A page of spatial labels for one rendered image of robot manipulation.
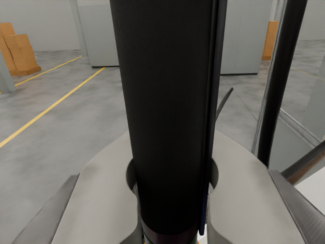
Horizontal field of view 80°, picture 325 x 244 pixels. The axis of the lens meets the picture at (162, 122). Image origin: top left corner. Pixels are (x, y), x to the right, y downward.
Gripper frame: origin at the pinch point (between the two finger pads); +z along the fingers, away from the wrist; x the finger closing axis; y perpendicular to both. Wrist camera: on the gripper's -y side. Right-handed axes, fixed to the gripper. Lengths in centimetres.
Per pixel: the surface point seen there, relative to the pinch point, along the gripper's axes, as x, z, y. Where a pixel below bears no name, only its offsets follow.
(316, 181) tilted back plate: 31.9, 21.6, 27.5
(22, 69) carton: -494, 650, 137
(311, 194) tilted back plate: 30.3, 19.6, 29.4
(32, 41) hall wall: -808, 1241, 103
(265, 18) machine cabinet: 244, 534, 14
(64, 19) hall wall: -574, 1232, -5
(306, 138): 70, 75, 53
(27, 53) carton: -472, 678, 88
